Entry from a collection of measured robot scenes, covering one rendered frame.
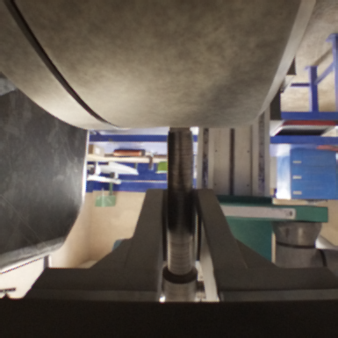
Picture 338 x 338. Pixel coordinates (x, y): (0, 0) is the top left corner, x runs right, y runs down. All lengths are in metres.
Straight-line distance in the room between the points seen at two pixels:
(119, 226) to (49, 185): 7.36
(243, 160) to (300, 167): 0.99
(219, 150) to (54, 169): 0.98
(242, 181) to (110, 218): 6.74
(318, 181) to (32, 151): 2.08
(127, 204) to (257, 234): 6.55
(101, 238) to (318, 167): 6.73
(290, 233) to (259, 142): 0.43
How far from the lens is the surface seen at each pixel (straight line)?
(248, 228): 1.14
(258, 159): 1.20
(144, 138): 1.94
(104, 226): 7.85
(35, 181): 0.29
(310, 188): 2.17
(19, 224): 0.28
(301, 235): 1.03
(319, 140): 2.04
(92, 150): 2.15
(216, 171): 1.20
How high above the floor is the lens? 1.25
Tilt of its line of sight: 6 degrees down
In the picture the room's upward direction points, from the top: 178 degrees counter-clockwise
